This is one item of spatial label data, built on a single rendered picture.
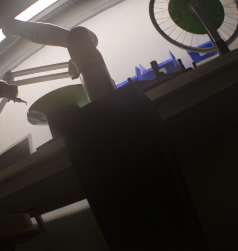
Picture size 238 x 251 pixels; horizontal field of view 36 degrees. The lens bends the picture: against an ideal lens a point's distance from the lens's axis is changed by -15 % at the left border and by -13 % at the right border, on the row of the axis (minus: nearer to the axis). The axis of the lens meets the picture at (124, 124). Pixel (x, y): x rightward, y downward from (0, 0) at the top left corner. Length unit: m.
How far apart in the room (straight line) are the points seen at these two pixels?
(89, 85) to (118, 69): 1.33
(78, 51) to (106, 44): 1.36
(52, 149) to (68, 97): 0.20
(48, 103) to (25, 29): 0.34
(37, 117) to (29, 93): 1.31
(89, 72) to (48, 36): 0.28
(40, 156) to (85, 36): 0.52
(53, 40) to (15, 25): 0.24
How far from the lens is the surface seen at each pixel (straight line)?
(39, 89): 2.81
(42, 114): 1.54
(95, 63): 1.25
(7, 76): 1.94
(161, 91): 1.38
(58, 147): 1.50
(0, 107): 1.90
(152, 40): 2.53
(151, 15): 1.94
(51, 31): 1.43
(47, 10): 2.85
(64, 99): 1.49
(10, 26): 1.59
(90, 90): 1.22
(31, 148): 2.26
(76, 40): 1.30
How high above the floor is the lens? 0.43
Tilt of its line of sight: 17 degrees up
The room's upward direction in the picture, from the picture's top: 22 degrees counter-clockwise
